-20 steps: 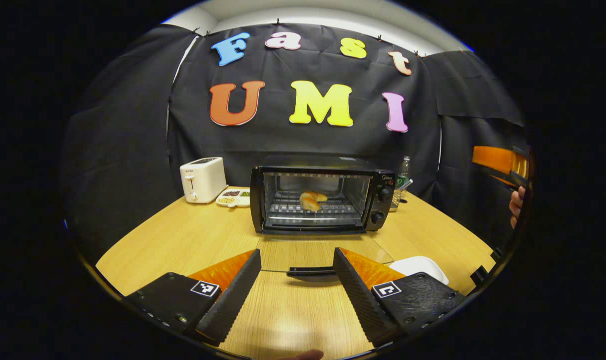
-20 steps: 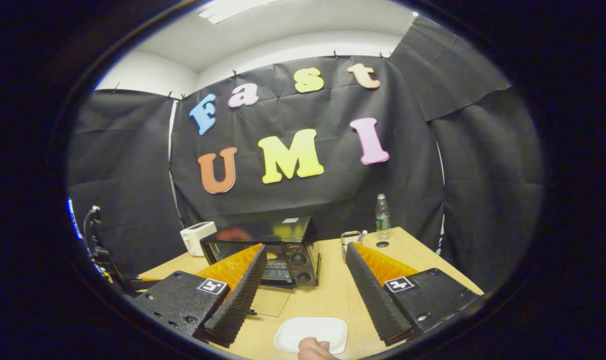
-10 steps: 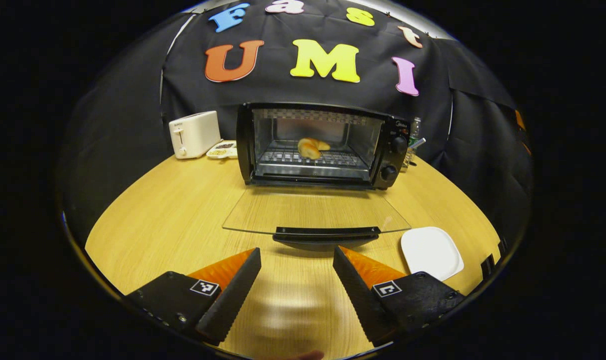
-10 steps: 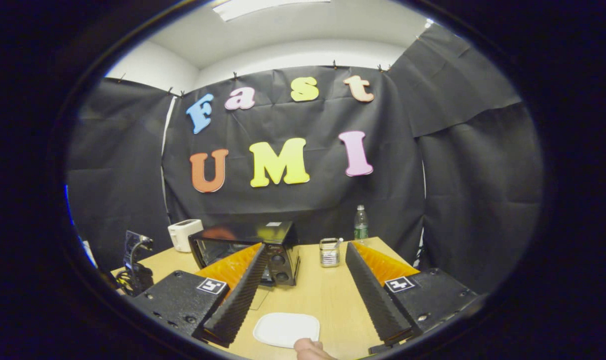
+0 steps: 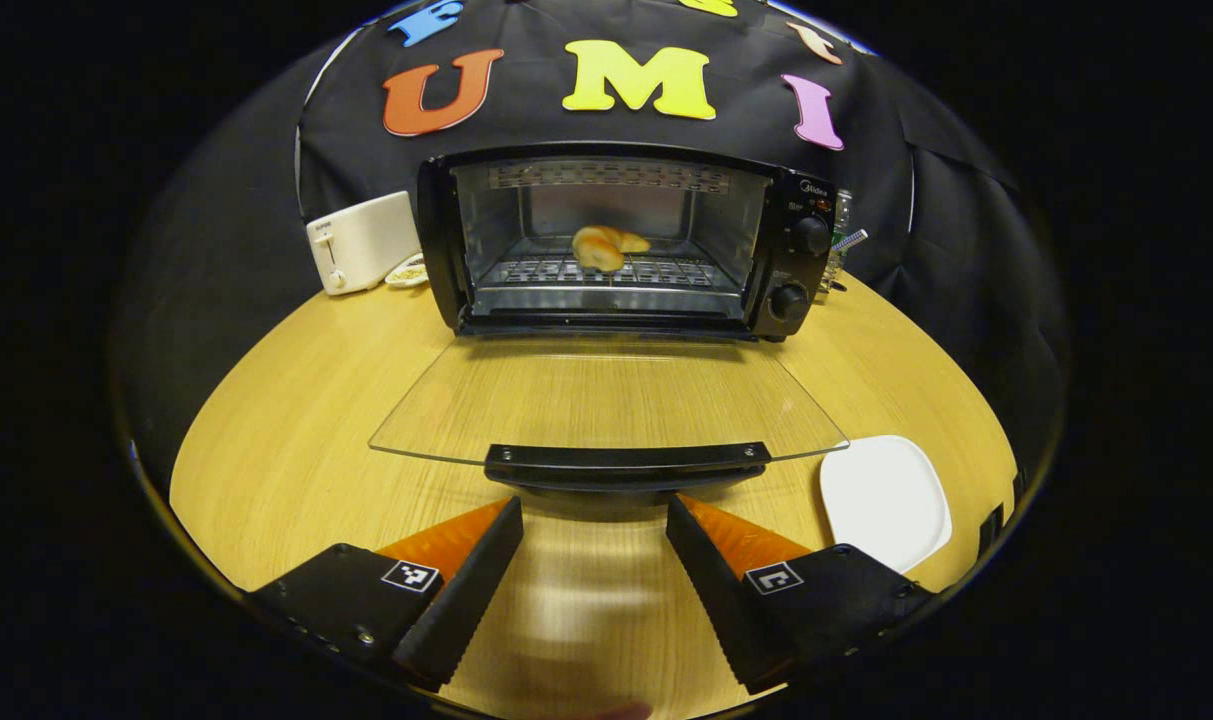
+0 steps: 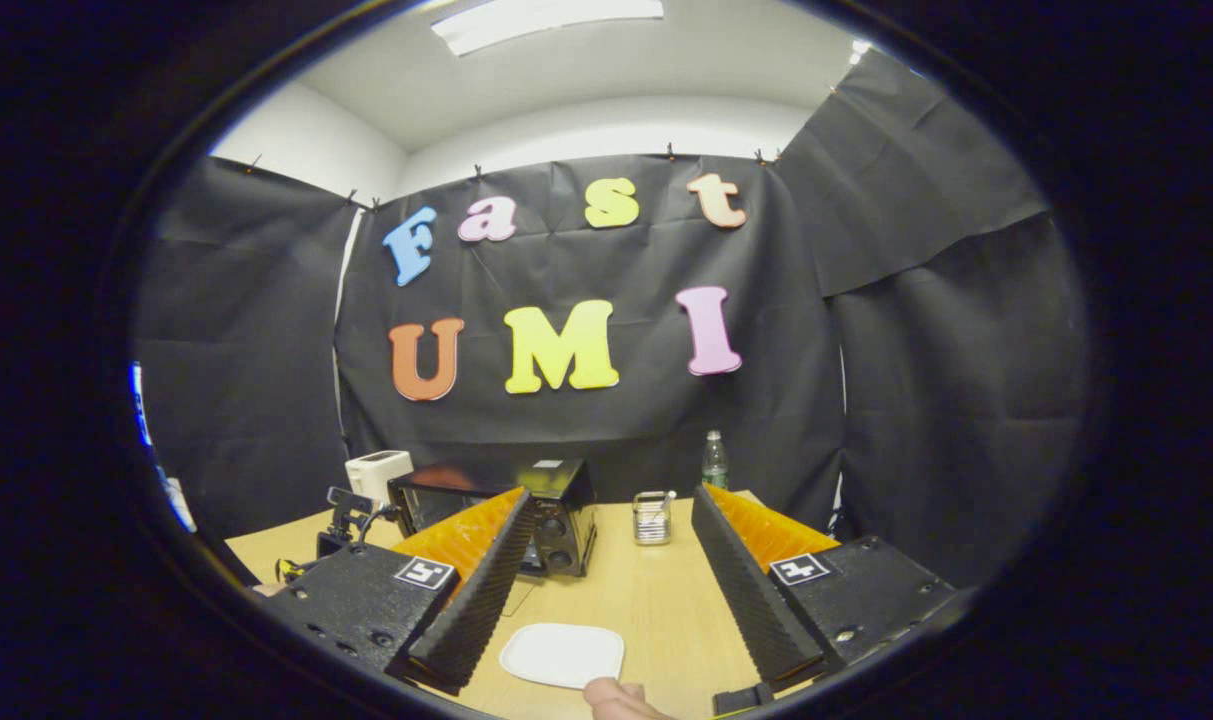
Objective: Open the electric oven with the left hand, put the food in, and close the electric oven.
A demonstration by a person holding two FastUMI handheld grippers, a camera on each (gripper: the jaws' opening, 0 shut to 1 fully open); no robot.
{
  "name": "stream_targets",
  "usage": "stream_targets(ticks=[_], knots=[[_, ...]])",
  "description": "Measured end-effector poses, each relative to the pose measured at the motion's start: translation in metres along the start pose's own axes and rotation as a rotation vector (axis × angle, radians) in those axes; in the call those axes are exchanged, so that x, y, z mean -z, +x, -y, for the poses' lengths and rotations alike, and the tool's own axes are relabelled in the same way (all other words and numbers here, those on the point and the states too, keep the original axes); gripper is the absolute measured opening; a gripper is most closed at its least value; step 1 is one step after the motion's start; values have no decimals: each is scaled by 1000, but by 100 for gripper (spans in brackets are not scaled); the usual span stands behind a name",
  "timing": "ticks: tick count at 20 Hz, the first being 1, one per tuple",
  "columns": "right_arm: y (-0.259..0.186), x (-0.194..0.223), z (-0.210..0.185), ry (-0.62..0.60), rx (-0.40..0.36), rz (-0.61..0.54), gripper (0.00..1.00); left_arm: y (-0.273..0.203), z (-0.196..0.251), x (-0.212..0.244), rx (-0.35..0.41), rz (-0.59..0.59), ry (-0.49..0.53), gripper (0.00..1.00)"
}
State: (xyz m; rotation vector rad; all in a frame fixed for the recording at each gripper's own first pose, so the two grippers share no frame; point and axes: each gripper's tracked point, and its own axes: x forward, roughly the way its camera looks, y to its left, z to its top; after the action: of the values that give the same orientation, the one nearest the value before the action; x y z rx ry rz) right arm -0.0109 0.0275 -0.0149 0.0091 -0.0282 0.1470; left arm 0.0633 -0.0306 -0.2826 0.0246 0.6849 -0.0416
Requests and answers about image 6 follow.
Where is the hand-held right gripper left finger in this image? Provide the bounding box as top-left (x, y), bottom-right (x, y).
top-left (259, 486), bottom-right (539, 698)

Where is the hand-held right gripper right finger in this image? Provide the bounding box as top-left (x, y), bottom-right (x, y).
top-left (690, 483), bottom-right (959, 693)

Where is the black electric oven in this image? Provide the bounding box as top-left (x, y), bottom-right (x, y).
top-left (386, 458), bottom-right (599, 617)

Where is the white toaster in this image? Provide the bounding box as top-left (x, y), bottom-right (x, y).
top-left (345, 450), bottom-right (415, 506)

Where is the white square plate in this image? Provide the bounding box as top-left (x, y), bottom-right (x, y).
top-left (498, 622), bottom-right (627, 691)

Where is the metal mesh utensil holder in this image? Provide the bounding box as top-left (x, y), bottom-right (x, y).
top-left (633, 491), bottom-right (672, 546)

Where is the black backdrop cloth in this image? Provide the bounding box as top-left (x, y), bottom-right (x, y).
top-left (131, 48), bottom-right (1092, 591)

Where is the blue white poster board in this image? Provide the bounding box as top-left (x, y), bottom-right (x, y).
top-left (131, 362), bottom-right (199, 533)

